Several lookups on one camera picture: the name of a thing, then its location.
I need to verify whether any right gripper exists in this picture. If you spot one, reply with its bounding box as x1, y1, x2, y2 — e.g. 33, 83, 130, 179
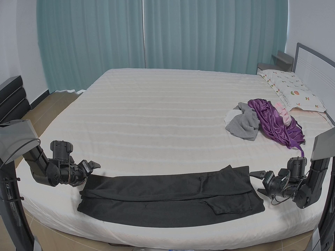
249, 170, 289, 198

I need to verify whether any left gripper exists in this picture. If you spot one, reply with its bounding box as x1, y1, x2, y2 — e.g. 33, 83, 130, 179
69, 160, 102, 187

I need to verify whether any black T-shirt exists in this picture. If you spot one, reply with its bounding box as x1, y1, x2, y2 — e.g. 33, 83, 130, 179
77, 165, 265, 228

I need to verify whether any bed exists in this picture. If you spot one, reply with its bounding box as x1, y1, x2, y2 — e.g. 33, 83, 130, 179
14, 43, 335, 249

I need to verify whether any grey garment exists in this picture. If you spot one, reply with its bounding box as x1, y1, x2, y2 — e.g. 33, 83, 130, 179
225, 102, 261, 141

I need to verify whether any purple garment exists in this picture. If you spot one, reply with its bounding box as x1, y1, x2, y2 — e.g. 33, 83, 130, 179
247, 98, 306, 157

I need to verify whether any pink garment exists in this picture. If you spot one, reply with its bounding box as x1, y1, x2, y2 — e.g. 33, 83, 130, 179
273, 102, 292, 126

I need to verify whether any white garment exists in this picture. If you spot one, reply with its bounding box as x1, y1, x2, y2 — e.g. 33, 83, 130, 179
225, 109, 242, 126

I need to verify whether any white printed pillow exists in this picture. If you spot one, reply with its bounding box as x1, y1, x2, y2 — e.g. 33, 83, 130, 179
258, 70, 327, 112

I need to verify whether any black chest of drawers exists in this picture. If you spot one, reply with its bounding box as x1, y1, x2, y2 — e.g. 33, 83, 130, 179
0, 75, 31, 125

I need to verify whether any grey bedside table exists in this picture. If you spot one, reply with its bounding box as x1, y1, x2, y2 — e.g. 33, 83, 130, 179
258, 50, 294, 75

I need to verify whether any blue-green curtain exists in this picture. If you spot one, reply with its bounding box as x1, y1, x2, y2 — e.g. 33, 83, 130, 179
144, 0, 287, 75
37, 0, 146, 93

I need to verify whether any black cable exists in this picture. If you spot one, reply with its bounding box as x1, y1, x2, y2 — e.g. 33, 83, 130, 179
271, 192, 297, 206

